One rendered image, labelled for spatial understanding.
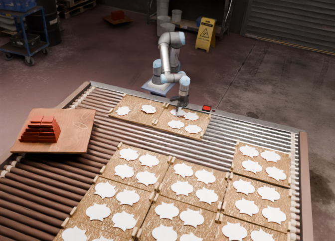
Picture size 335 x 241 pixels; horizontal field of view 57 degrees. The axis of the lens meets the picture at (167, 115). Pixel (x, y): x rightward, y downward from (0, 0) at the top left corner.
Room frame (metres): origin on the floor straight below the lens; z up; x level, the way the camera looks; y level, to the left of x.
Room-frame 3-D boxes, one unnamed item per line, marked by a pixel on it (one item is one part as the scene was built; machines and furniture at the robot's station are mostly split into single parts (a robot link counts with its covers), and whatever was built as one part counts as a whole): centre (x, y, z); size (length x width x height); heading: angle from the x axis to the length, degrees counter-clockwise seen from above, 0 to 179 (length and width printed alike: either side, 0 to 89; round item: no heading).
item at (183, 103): (2.19, -0.12, 1.09); 0.09 x 0.08 x 0.12; 73
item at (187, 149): (1.83, -0.03, 0.90); 1.95 x 0.05 x 0.05; 74
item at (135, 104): (2.23, 0.26, 0.93); 0.41 x 0.35 x 0.02; 74
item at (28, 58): (4.87, 2.57, 0.46); 0.79 x 0.62 x 0.91; 68
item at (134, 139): (1.78, -0.01, 0.90); 1.95 x 0.05 x 0.05; 74
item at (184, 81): (2.20, -0.12, 1.25); 0.09 x 0.08 x 0.11; 11
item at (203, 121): (2.10, -0.14, 0.93); 0.41 x 0.35 x 0.02; 73
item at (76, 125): (1.76, 0.81, 1.03); 0.50 x 0.50 x 0.02; 5
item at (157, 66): (2.79, 0.11, 1.08); 0.13 x 0.12 x 0.14; 101
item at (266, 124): (2.38, -0.18, 0.89); 2.08 x 0.08 x 0.06; 74
